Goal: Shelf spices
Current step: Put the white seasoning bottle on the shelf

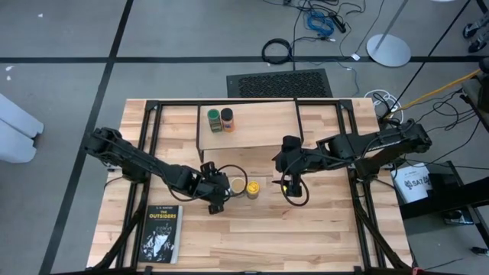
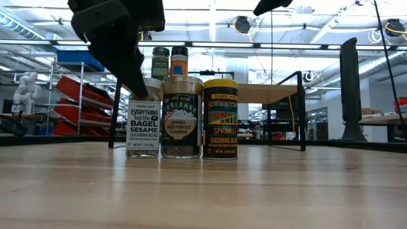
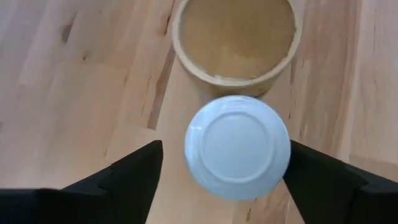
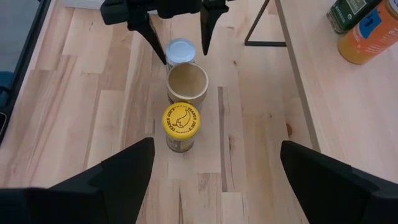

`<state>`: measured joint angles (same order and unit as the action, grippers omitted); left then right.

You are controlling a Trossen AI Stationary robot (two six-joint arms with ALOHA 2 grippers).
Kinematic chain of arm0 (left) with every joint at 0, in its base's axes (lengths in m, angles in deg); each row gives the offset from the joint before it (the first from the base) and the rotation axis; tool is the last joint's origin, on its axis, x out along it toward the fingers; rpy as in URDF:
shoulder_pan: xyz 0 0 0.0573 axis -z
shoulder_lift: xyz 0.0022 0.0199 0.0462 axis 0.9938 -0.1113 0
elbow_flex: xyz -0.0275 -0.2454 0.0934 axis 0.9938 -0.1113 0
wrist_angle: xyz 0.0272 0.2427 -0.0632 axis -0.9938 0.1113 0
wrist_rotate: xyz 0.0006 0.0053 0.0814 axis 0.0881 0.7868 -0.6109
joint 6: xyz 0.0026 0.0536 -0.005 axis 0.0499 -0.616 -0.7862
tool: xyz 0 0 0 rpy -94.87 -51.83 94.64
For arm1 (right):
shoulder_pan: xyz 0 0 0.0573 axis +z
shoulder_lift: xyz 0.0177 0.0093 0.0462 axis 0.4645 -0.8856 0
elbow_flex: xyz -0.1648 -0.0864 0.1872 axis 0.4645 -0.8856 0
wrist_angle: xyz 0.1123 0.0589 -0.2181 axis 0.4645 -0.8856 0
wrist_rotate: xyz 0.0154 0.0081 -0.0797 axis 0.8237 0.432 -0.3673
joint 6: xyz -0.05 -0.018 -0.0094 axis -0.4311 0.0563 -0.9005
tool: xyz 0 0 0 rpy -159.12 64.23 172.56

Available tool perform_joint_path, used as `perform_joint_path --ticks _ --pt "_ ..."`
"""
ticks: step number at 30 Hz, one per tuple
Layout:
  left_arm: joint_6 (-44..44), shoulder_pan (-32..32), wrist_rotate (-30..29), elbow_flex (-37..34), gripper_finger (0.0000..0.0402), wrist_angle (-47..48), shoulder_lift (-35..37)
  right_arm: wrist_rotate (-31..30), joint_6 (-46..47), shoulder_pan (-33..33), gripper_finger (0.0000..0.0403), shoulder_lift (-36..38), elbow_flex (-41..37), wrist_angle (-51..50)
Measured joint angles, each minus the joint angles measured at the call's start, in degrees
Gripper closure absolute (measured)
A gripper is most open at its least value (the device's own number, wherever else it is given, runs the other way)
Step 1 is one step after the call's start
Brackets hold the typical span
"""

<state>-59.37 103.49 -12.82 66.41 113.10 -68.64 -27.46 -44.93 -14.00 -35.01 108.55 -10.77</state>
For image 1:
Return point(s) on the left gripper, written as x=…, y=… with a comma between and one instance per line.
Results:
x=208, y=187

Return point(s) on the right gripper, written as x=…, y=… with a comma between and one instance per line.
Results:
x=290, y=160

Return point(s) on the furikake jar with tan lid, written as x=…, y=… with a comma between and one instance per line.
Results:
x=238, y=186

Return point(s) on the yellow-lidded black spice jar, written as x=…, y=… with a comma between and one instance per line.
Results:
x=253, y=188

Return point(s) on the orange spice jar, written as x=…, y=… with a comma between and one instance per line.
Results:
x=227, y=114

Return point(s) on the green-lidded herb spice jar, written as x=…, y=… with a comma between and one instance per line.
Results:
x=214, y=114

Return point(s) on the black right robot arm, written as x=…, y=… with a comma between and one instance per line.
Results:
x=382, y=143

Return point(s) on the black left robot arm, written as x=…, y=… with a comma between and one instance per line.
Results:
x=145, y=164

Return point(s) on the black paperback book The Outsiders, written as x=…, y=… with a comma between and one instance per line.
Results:
x=160, y=237

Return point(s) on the white printed box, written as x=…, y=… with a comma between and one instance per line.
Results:
x=412, y=183

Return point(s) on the small white plug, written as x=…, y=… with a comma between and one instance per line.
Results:
x=355, y=57

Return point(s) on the black power strip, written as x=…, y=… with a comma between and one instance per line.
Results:
x=338, y=23

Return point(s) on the white round stand base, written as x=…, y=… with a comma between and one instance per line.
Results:
x=388, y=51

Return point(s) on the black side cart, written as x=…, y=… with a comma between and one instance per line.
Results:
x=454, y=195

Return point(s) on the thin black pole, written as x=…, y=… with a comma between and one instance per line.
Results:
x=434, y=49

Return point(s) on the pale grey furniture piece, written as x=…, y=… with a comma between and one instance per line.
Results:
x=17, y=130

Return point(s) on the wooden shelf with black frame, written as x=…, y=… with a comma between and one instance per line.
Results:
x=263, y=126

